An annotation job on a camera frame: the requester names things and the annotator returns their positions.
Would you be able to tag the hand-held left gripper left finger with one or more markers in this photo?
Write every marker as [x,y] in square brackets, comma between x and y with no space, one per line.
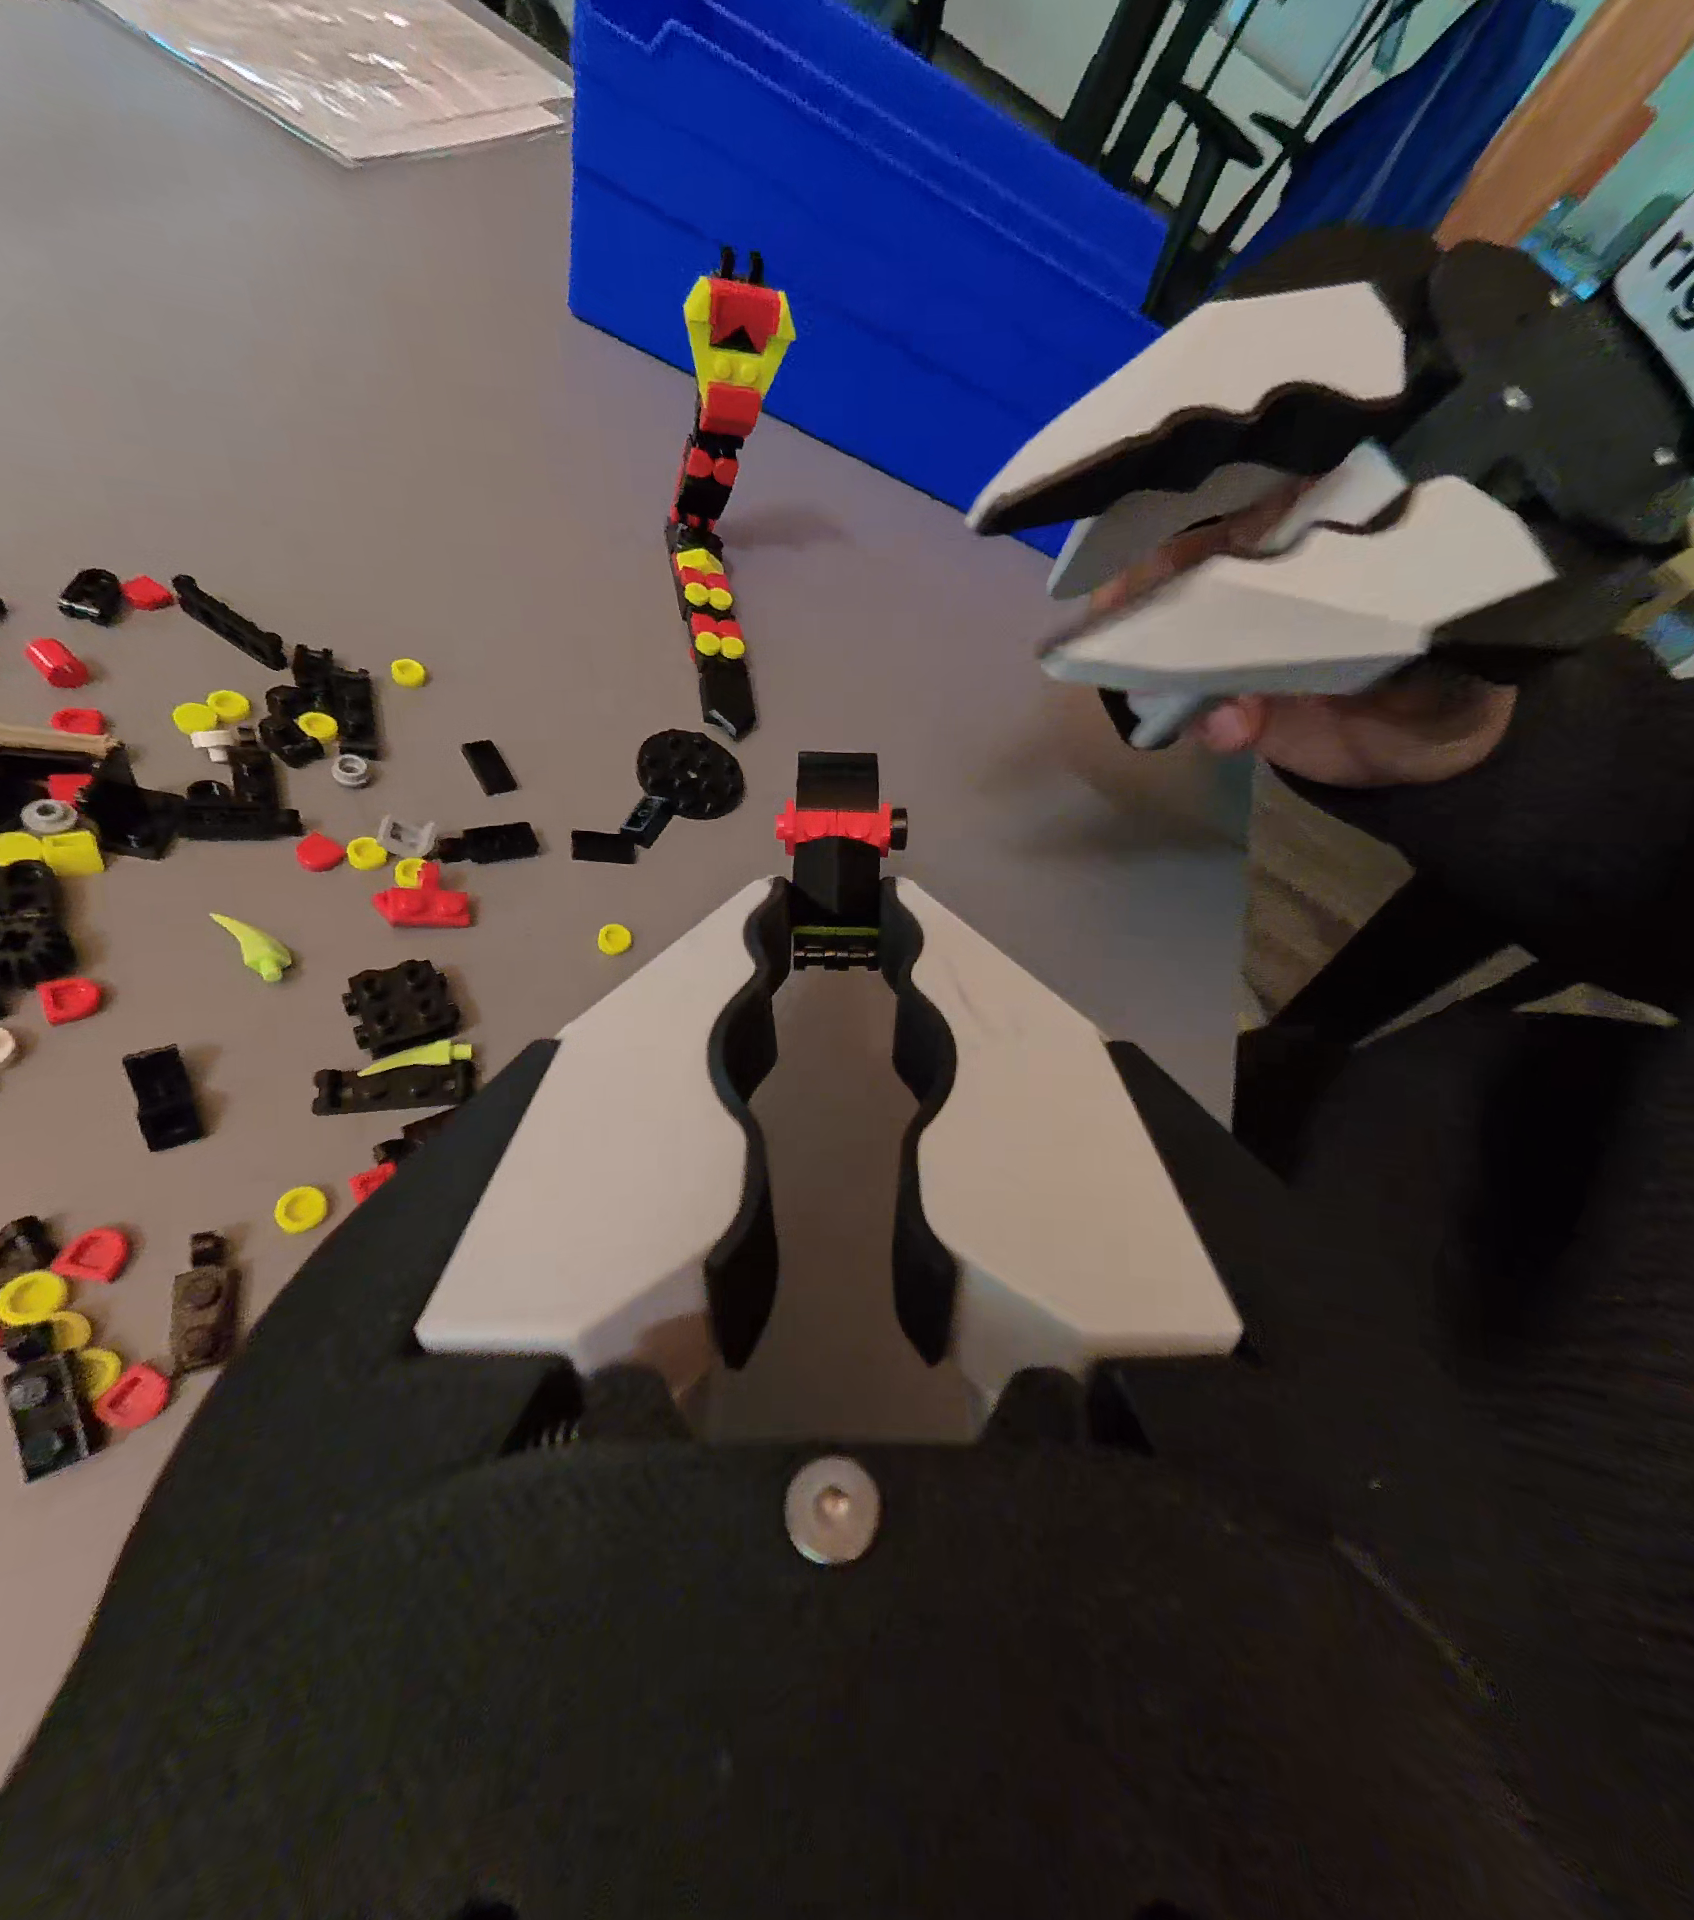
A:
[592,1200]

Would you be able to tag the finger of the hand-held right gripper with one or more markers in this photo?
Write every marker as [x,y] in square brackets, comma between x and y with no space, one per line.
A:
[1312,614]
[1237,374]

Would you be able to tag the person's right hand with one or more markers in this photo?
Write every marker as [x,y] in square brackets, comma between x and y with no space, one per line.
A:
[1356,735]

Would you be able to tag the person's right forearm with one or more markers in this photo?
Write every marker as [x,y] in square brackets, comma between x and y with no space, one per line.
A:
[1566,841]

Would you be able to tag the blue plastic bin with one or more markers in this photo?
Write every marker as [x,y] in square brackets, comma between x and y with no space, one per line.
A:
[817,225]
[1386,135]

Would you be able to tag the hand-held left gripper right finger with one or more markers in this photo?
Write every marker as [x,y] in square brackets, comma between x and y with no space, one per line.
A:
[1073,1200]

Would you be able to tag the pile of loose lego pieces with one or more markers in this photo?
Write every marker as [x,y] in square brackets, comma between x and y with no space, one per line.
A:
[397,1005]

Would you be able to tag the clear plastic bag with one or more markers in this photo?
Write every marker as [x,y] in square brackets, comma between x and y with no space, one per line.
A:
[337,75]

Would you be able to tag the black round lego plate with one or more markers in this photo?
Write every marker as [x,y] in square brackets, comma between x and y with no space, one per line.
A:
[691,772]

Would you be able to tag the long lego snake model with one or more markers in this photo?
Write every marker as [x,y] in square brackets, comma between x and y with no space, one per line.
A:
[717,450]

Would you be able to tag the small black red lego assembly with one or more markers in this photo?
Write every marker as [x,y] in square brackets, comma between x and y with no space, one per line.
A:
[837,871]

